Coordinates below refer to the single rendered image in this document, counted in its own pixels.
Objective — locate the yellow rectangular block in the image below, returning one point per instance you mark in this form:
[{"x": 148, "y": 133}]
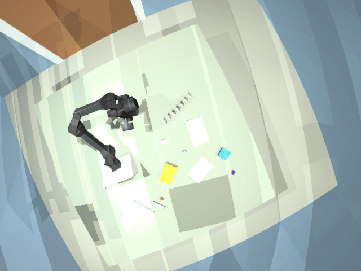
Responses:
[{"x": 168, "y": 173}]

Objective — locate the beige flat slab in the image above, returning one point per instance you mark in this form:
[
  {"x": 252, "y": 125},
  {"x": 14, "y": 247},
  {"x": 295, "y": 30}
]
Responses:
[{"x": 197, "y": 131}]

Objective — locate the teal rectangular block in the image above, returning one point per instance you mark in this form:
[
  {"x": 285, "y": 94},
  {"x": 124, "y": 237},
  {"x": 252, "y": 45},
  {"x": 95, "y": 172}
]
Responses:
[{"x": 224, "y": 153}]

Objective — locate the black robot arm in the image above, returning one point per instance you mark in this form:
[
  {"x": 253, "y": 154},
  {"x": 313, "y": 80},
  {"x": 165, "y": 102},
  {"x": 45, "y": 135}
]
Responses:
[{"x": 129, "y": 106}]

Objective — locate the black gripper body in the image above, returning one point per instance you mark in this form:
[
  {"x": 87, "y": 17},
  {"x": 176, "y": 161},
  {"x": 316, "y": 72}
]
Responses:
[{"x": 126, "y": 126}]

